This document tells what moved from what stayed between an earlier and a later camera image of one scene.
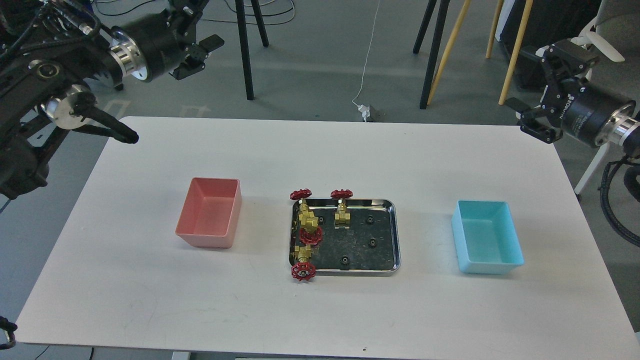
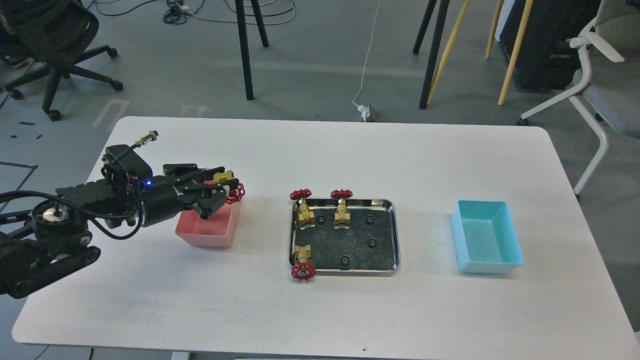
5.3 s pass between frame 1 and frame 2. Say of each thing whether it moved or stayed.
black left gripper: moved
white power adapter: stayed
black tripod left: stayed
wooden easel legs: stayed
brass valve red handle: moved
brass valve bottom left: stayed
